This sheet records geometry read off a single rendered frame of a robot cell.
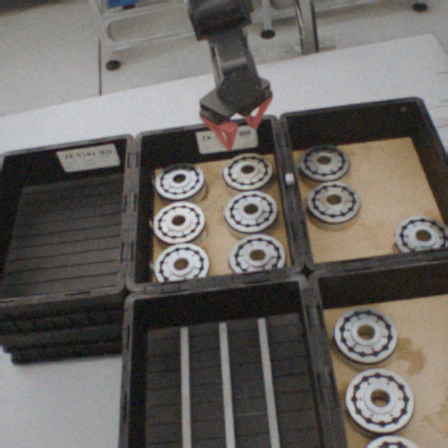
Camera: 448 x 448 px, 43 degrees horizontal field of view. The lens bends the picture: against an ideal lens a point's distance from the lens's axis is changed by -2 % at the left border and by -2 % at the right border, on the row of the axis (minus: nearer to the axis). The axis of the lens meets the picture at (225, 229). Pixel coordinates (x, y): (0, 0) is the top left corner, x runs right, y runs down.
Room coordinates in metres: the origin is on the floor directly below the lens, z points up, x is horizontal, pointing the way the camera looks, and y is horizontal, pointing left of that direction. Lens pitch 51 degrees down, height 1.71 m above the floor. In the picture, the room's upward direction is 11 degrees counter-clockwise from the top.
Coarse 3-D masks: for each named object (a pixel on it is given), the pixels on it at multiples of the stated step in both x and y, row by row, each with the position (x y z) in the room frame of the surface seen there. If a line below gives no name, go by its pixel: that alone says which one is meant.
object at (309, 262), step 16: (288, 112) 0.92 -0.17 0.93; (304, 112) 0.91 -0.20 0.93; (320, 112) 0.90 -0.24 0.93; (336, 112) 0.90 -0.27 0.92; (432, 128) 0.79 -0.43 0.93; (288, 144) 0.83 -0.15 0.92; (288, 160) 0.78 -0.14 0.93; (304, 224) 0.62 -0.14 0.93; (304, 240) 0.59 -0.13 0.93; (304, 256) 0.55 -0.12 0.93; (368, 256) 0.53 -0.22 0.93; (384, 256) 0.52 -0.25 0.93; (400, 256) 0.52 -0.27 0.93; (416, 256) 0.51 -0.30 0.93
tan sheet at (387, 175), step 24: (360, 144) 0.89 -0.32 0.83; (384, 144) 0.87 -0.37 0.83; (408, 144) 0.86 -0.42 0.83; (360, 168) 0.82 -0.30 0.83; (384, 168) 0.80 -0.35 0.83; (408, 168) 0.79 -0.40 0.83; (360, 192) 0.75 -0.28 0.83; (384, 192) 0.74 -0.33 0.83; (408, 192) 0.73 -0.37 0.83; (360, 216) 0.69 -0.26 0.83; (384, 216) 0.68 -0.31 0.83; (408, 216) 0.67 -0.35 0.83; (432, 216) 0.66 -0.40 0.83; (312, 240) 0.66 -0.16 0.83; (336, 240) 0.65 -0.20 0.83; (360, 240) 0.64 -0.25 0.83; (384, 240) 0.62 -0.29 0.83
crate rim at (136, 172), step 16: (160, 128) 0.94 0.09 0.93; (176, 128) 0.93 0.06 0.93; (192, 128) 0.92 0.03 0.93; (208, 128) 0.92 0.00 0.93; (272, 128) 0.88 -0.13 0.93; (288, 192) 0.70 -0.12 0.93; (288, 208) 0.66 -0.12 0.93; (128, 240) 0.66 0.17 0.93; (128, 256) 0.62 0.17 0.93; (128, 272) 0.59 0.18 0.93; (240, 272) 0.55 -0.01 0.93; (256, 272) 0.54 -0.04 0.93; (272, 272) 0.53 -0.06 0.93; (288, 272) 0.53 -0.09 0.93; (304, 272) 0.54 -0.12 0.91; (128, 288) 0.56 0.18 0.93; (144, 288) 0.55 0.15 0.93; (160, 288) 0.55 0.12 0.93
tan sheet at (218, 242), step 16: (224, 160) 0.92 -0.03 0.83; (272, 160) 0.89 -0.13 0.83; (208, 176) 0.88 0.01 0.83; (208, 192) 0.83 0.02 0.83; (224, 192) 0.82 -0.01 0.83; (272, 192) 0.80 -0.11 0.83; (160, 208) 0.81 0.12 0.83; (208, 208) 0.79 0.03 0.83; (224, 208) 0.78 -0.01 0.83; (208, 224) 0.74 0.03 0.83; (224, 224) 0.74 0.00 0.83; (208, 240) 0.71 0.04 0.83; (224, 240) 0.70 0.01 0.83; (240, 240) 0.69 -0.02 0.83; (208, 256) 0.67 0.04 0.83; (224, 256) 0.66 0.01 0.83; (288, 256) 0.63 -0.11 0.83; (224, 272) 0.62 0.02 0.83
